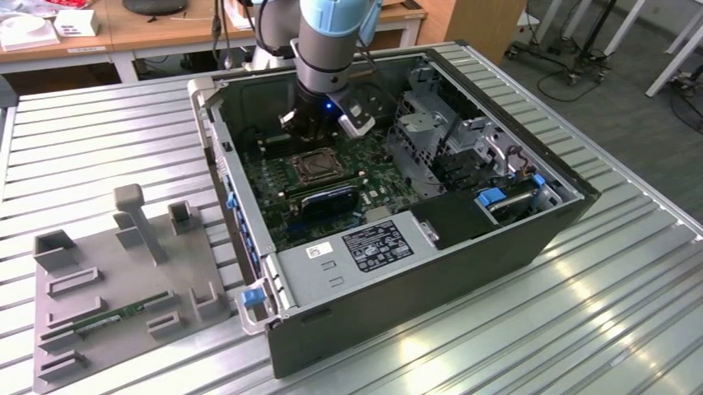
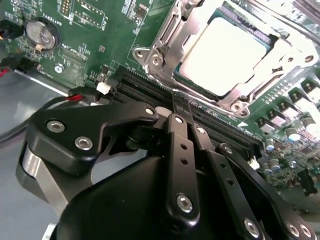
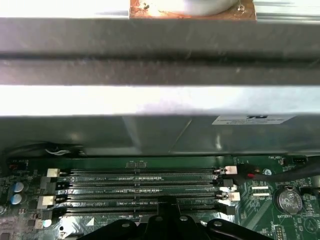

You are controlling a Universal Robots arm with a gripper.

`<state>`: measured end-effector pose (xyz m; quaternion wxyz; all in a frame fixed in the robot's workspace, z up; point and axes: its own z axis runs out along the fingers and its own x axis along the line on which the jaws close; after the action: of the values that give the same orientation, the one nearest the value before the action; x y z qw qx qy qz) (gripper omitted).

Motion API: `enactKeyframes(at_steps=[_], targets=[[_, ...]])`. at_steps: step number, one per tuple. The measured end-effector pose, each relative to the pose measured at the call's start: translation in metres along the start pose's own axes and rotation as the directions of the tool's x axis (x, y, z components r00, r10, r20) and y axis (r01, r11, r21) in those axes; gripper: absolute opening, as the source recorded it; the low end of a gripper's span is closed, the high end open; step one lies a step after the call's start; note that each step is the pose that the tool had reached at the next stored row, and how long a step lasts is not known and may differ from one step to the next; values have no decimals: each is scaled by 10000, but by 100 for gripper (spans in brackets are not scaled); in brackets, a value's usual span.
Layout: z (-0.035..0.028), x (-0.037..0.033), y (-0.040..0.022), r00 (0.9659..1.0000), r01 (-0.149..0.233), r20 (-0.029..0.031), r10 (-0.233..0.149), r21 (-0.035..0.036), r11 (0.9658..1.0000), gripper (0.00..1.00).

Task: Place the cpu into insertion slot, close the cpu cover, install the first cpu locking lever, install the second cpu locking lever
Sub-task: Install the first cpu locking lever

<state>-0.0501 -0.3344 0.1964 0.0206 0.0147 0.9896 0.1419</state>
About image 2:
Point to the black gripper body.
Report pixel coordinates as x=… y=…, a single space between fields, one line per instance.
x=112 y=215

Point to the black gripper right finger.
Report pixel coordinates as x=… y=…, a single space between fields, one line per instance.
x=235 y=200

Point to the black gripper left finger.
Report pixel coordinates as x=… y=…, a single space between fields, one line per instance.
x=50 y=150

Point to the thin metal locking lever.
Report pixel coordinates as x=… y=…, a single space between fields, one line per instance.
x=163 y=84

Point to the silver CPU plate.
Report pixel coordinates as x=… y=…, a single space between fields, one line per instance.
x=222 y=55

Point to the metal socket cover frame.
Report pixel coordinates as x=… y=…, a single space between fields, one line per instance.
x=176 y=53

